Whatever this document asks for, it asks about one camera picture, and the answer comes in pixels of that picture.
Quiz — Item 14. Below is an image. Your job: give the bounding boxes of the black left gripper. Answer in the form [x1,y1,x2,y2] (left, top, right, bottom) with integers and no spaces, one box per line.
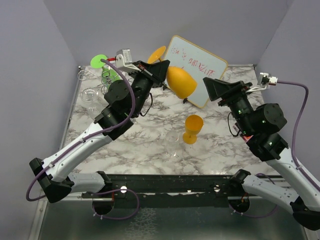
[128,60,170,117]

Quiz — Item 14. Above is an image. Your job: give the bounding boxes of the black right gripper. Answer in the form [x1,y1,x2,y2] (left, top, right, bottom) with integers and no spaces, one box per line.
[203,77,255,136]

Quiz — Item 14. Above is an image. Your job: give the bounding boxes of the orange plastic goblet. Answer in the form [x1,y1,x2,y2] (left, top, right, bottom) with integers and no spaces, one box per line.
[147,46,198,99]
[182,114,204,145]

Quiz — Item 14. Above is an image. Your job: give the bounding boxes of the orange plastic goblet front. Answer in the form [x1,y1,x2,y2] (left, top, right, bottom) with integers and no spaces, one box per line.
[182,114,204,145]

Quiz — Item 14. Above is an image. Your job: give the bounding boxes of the green plastic wine glass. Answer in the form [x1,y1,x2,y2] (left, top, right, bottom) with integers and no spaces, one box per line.
[90,54,120,85]

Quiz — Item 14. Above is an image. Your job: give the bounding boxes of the clear wine glass front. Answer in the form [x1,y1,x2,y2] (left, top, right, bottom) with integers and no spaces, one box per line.
[164,130,180,157]

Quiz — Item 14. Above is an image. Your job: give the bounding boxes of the clear wine glass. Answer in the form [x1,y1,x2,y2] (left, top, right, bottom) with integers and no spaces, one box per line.
[80,88,104,120]
[164,130,180,157]

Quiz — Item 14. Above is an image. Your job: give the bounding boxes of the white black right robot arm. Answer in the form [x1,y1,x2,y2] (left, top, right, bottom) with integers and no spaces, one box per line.
[203,77,320,231]

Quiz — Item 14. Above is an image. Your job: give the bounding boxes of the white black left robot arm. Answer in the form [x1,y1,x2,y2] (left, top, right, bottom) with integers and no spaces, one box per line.
[29,60,170,203]

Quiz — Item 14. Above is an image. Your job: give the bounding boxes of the chrome wine glass rack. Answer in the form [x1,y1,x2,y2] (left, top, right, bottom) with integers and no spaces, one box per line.
[77,69,115,95]

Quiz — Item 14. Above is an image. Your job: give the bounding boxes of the yellow framed whiteboard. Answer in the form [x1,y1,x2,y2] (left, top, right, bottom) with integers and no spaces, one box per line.
[164,35,228,108]

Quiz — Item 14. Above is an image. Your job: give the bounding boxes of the orange black highlighter marker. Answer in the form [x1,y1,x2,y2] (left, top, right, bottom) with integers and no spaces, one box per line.
[240,134,252,142]

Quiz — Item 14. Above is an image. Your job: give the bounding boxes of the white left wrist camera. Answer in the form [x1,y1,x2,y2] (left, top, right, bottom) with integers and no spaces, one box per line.
[114,49,141,74]

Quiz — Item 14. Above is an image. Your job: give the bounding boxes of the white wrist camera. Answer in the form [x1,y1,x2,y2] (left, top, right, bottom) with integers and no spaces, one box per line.
[114,49,141,74]
[246,72,278,93]

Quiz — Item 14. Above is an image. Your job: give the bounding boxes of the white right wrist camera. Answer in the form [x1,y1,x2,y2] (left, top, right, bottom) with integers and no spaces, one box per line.
[246,72,278,93]

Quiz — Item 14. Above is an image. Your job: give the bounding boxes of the black aluminium table frame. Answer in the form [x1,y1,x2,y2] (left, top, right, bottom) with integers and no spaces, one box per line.
[39,172,288,210]

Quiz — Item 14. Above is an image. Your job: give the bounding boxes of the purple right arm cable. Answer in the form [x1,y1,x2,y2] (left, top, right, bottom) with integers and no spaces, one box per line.
[276,80,320,191]

